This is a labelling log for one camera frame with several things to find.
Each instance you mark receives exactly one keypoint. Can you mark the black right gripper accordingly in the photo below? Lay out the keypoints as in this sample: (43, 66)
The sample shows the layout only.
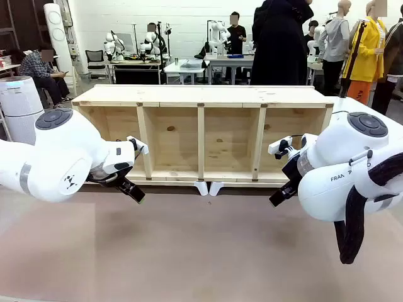
(295, 170)

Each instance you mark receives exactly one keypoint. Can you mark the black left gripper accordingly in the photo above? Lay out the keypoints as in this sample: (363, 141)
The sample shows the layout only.
(108, 176)

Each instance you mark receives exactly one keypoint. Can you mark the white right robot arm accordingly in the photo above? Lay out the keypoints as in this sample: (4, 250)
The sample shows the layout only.
(340, 163)

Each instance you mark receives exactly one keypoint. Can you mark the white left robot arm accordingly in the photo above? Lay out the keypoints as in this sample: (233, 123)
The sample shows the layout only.
(60, 151)

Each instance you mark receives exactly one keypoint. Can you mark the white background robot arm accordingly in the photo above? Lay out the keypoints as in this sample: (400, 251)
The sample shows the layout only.
(217, 34)
(148, 44)
(111, 44)

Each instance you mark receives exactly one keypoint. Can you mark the white plastic shelf foot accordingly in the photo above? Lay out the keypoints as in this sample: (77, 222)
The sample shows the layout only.
(216, 188)
(201, 188)

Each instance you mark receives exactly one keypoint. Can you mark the long wooden shelf unit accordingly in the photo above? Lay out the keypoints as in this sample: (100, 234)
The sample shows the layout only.
(201, 94)

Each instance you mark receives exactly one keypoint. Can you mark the wooden top work table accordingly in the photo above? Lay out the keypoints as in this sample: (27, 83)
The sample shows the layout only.
(135, 63)

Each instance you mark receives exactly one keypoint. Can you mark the small white table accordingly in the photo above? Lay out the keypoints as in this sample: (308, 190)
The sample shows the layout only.
(182, 67)

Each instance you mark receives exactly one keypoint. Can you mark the black mesh office chair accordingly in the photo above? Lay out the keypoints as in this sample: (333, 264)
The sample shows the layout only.
(94, 61)

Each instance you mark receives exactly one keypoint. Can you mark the white round air purifier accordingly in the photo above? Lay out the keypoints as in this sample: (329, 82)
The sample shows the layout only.
(19, 104)

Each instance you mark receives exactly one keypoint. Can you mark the grey top work table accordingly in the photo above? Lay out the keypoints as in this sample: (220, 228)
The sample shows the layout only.
(231, 59)

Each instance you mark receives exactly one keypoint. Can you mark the person in long black coat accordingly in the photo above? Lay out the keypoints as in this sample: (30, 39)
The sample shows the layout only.
(278, 47)

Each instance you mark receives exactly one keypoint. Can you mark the seated person in plaid shirt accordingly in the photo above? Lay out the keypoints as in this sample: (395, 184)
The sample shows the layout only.
(39, 70)

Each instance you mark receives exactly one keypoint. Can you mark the mannequin in yellow jacket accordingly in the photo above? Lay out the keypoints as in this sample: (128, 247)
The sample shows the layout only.
(366, 59)

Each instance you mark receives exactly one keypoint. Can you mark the mannequin in grey hoodie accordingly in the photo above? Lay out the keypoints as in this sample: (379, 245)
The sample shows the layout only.
(337, 41)

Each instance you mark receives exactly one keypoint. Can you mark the person in black t-shirt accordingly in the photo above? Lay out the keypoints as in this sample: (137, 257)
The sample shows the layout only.
(235, 37)

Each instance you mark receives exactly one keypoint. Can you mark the mannequin in brown jacket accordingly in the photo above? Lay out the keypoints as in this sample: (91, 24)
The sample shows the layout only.
(393, 63)

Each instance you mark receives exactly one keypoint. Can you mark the tall white air conditioner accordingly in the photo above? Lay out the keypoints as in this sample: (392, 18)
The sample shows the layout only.
(58, 34)

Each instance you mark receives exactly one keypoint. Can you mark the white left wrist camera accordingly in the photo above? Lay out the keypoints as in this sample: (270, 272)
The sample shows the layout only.
(140, 146)

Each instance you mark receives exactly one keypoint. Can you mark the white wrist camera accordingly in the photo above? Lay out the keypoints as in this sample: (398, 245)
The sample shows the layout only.
(278, 145)
(140, 146)

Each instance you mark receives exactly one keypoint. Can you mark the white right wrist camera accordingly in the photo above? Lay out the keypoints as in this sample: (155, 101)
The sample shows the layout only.
(278, 145)

